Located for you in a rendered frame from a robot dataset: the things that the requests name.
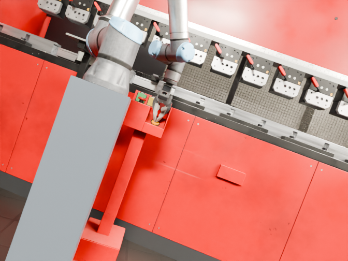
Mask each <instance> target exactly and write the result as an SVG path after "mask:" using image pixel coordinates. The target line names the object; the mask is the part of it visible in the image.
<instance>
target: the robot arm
mask: <svg viewBox="0 0 348 261"><path fill-rule="evenodd" d="M139 1H140V0H113V1H112V3H111V5H110V7H109V9H108V11H107V13H106V15H104V16H100V17H99V19H98V21H97V23H96V25H95V27H94V29H92V30H90V31H89V33H88V34H87V37H86V46H87V49H88V51H89V52H90V53H91V54H92V55H93V56H94V57H95V58H96V60H95V62H94V63H93V64H92V65H91V67H90V68H89V69H88V70H87V71H86V73H85V74H84V76H83V80H86V81H88V82H91V83H93V84H96V85H99V86H102V87H104V88H107V89H109V90H112V91H115V92H117V93H120V94H122V95H125V96H128V93H129V75H130V72H131V69H132V66H133V64H134V61H135V58H136V55H137V53H138V50H139V47H140V45H141V43H142V42H141V41H142V38H143V33H142V31H141V30H140V29H139V28H138V27H136V26H135V25H133V24H132V23H130V20H131V18H132V16H133V14H134V12H135V10H136V8H137V5H138V3H139ZM167 2H168V18H169V35H170V43H162V42H161V41H158V40H154V41H152V42H151V44H150V46H149V50H148V53H149V55H150V56H151V57H153V58H154V59H156V60H158V61H160V62H162V63H164V64H166V65H168V66H167V69H166V71H164V73H165V75H164V79H163V81H164V82H166V83H164V84H163V86H162V88H161V90H160V91H159V92H158V95H157V96H155V98H154V100H153V103H152V109H153V120H154V122H158V121H159V120H160V119H161V118H162V117H163V116H164V115H165V114H166V113H167V112H168V111H169V110H170V108H171V104H172V102H171V99H172V97H173V95H170V92H171V90H172V87H173V85H174V86H177V83H178V82H179V80H180V77H181V74H182V71H183V69H184V65H185V63H186V62H190V61H191V60H192V59H193V57H194V55H195V49H194V46H193V45H192V44H191V43H189V24H188V8H187V0H167ZM159 103H163V104H164V105H165V107H162V108H161V112H160V114H159V116H158V118H156V116H157V111H158V110H159V109H160V106H159Z"/></svg>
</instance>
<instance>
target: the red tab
mask: <svg viewBox="0 0 348 261"><path fill-rule="evenodd" d="M216 176H217V177H220V178H223V179H225V180H228V181H230V182H233V183H236V184H239V185H242V184H243V181H244V179H245V176H246V174H245V173H243V172H240V171H237V170H235V169H232V168H229V167H227V166H224V165H220V167H219V169H218V172H217V174H216Z"/></svg>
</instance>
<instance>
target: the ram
mask: <svg viewBox="0 0 348 261"><path fill-rule="evenodd" d="M138 4H139V5H142V6H145V7H148V8H151V9H154V10H157V11H160V12H163V13H166V14H168V2H167V0H140V1H139V3H138ZM187 8H188V21H189V22H192V23H195V24H198V25H201V26H204V27H206V28H209V29H212V30H215V31H218V32H221V33H224V34H226V35H229V36H233V37H236V38H239V39H242V40H244V41H247V42H250V43H253V44H256V45H259V46H261V47H264V48H267V49H270V50H273V51H276V52H279V53H282V54H285V55H288V56H291V57H294V58H296V59H299V60H302V61H305V62H308V63H311V64H314V65H317V66H320V67H323V68H326V69H329V70H332V71H335V72H337V73H340V74H343V75H346V76H348V0H187ZM134 13H135V14H137V15H140V16H143V17H146V18H149V19H152V21H153V23H154V22H155V23H156V24H157V25H158V24H159V23H164V24H167V25H169V20H167V19H164V18H161V17H158V16H155V15H153V14H150V13H147V12H144V11H141V10H138V9H136V10H135V12H134ZM188 33H192V34H195V35H198V36H201V37H204V38H207V39H210V40H212V42H211V45H212V46H215V44H218V45H219V43H221V44H224V45H227V46H230V47H233V48H236V49H239V50H241V51H242V54H241V55H242V56H245V57H246V56H247V55H250V54H253V55H256V56H259V57H262V58H265V59H268V60H270V61H273V62H274V63H273V67H276V68H278V67H279V66H281V65H285V66H288V67H291V68H294V69H296V70H299V71H303V72H305V73H306V74H305V76H304V77H305V78H310V77H312V76H317V77H320V78H322V79H325V80H328V81H331V82H334V83H337V84H338V86H337V89H341V88H345V87H348V82H347V81H344V80H341V79H338V78H335V77H332V76H329V75H327V74H324V73H321V72H318V71H315V70H312V69H309V68H306V67H303V66H300V65H297V64H295V63H292V62H289V61H286V60H283V59H280V58H278V57H275V56H272V55H269V54H266V53H263V52H260V51H257V50H254V49H251V48H248V47H245V46H242V45H239V44H237V43H234V42H231V41H228V40H225V39H222V38H219V37H216V36H213V35H210V34H207V33H205V32H202V31H199V30H196V29H193V28H190V27H188Z"/></svg>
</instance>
